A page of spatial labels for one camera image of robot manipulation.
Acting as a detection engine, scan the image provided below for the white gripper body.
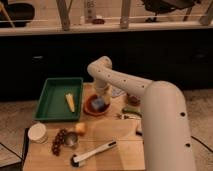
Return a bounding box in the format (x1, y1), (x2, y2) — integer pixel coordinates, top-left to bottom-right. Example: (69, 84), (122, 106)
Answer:
(94, 79), (110, 105)

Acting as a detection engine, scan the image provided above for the blue sponge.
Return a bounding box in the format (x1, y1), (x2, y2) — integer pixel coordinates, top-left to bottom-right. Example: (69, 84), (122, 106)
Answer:
(91, 98), (104, 111)

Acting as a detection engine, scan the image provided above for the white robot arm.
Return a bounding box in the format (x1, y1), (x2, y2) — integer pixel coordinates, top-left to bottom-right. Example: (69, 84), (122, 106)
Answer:
(87, 56), (196, 171)

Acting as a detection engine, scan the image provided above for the dark red small bowl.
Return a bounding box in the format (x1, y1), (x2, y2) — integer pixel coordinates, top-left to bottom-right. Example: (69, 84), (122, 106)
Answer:
(126, 94), (140, 106)

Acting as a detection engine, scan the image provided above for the light blue cloth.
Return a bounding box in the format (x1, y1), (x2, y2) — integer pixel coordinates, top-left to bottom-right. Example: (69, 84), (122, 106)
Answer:
(111, 87), (124, 98)

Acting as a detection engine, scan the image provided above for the yellow corn piece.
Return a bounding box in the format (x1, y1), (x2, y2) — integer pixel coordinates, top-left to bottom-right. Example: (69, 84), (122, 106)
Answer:
(65, 93), (75, 112)

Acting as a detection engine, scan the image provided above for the green vegetable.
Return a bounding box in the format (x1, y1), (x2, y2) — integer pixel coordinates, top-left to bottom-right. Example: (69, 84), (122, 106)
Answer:
(121, 107), (142, 117)

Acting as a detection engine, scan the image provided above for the small metal utensil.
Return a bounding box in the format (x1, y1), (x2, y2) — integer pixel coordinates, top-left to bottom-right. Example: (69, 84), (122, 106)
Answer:
(116, 114), (141, 120)

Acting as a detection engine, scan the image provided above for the small orange fruit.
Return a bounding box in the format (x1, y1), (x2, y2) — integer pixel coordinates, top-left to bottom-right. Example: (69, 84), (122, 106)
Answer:
(75, 122), (86, 136)

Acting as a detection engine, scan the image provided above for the wooden cutting board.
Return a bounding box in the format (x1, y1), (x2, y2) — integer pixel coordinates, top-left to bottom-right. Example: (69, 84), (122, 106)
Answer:
(22, 82), (146, 171)

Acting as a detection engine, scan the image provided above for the green plastic tray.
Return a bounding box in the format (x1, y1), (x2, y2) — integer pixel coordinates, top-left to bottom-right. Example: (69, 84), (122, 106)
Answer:
(34, 77), (83, 122)

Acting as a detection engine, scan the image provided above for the small metal cup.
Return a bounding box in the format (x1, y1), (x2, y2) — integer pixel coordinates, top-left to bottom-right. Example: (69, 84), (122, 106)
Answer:
(64, 132), (78, 148)

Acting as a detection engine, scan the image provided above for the dark red grapes bunch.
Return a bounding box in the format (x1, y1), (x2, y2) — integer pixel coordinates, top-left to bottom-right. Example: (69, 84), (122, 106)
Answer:
(51, 129), (67, 156)

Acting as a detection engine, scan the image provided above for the white round container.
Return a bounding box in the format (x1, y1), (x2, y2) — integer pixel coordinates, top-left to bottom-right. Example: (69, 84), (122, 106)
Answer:
(28, 123), (48, 143)

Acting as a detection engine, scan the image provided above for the black office chair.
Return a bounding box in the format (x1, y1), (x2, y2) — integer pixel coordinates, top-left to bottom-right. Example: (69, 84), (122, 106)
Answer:
(141, 0), (201, 23)

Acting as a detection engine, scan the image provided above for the black chair at left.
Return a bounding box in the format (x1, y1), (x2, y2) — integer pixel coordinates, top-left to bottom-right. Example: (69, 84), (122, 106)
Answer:
(0, 2), (35, 28)

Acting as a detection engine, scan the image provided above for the black white handled brush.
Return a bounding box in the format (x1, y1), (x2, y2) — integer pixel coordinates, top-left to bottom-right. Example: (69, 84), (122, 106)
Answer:
(70, 141), (117, 167)

